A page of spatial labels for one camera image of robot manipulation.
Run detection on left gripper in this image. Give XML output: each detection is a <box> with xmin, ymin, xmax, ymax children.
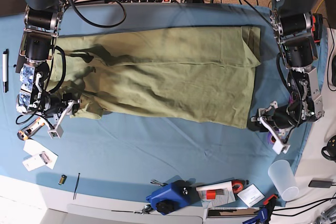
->
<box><xmin>248</xmin><ymin>95</ymin><xmax>325</xmax><ymax>155</ymax></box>

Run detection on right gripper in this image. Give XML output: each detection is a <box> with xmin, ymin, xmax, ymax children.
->
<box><xmin>16</xmin><ymin>91</ymin><xmax>81</xmax><ymax>138</ymax></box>

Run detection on olive green t-shirt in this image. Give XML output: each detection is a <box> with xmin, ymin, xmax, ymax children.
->
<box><xmin>49</xmin><ymin>26</ymin><xmax>261</xmax><ymax>129</ymax></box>

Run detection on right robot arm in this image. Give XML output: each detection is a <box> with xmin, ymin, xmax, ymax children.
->
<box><xmin>16</xmin><ymin>0</ymin><xmax>80</xmax><ymax>141</ymax></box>

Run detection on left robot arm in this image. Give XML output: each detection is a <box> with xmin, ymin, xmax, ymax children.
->
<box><xmin>250</xmin><ymin>0</ymin><xmax>324</xmax><ymax>154</ymax></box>

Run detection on purple tape roll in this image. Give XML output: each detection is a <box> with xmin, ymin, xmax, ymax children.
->
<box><xmin>267</xmin><ymin>132</ymin><xmax>276</xmax><ymax>145</ymax></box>

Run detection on translucent plastic cup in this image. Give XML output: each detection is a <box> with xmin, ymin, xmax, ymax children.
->
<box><xmin>268</xmin><ymin>159</ymin><xmax>299</xmax><ymax>201</ymax></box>

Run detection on orange grey utility knife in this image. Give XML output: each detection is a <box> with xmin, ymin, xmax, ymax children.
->
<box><xmin>17</xmin><ymin>117</ymin><xmax>45</xmax><ymax>141</ymax></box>

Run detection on red tape roll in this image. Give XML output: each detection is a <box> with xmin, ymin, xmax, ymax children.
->
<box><xmin>232</xmin><ymin>180</ymin><xmax>245</xmax><ymax>194</ymax></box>

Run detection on white paper sheets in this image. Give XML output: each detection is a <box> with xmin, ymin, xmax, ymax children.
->
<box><xmin>22</xmin><ymin>138</ymin><xmax>58</xmax><ymax>172</ymax></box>

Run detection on black remote control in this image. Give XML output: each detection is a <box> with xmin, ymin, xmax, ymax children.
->
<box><xmin>15</xmin><ymin>55</ymin><xmax>26</xmax><ymax>73</ymax></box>

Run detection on white paper card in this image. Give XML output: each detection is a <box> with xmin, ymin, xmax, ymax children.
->
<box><xmin>237</xmin><ymin>184</ymin><xmax>265</xmax><ymax>207</ymax></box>

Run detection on clear case with red part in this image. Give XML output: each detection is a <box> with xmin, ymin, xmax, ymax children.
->
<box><xmin>196</xmin><ymin>181</ymin><xmax>236</xmax><ymax>208</ymax></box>

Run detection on small green battery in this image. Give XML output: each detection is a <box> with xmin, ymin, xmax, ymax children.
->
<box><xmin>58</xmin><ymin>174</ymin><xmax>67</xmax><ymax>185</ymax></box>

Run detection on black marker pen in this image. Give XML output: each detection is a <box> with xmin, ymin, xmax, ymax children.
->
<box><xmin>2</xmin><ymin>49</ymin><xmax>9</xmax><ymax>93</ymax></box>

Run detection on small black adapter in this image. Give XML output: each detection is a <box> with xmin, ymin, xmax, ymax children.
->
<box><xmin>308</xmin><ymin>179</ymin><xmax>334</xmax><ymax>188</ymax></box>

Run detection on blue orange clamp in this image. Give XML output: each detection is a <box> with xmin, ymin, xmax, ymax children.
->
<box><xmin>243</xmin><ymin>194</ymin><xmax>278</xmax><ymax>224</ymax></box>

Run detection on blue plastic box with knob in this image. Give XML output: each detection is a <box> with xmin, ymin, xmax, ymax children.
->
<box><xmin>146</xmin><ymin>179</ymin><xmax>191</xmax><ymax>216</ymax></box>

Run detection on metal key ring clip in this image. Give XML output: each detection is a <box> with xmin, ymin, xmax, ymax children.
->
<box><xmin>133</xmin><ymin>204</ymin><xmax>154</xmax><ymax>215</ymax></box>

